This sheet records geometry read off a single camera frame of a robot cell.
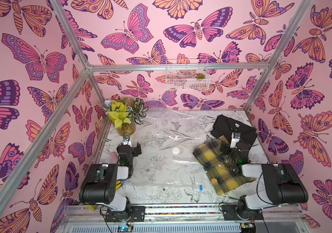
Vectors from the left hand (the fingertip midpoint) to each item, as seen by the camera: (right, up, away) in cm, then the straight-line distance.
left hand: (131, 142), depth 94 cm
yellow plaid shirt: (+55, -19, -13) cm, 60 cm away
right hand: (+65, +1, -1) cm, 65 cm away
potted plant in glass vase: (-2, +18, -9) cm, 20 cm away
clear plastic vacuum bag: (+23, +2, +9) cm, 25 cm away
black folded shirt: (+65, +10, +9) cm, 66 cm away
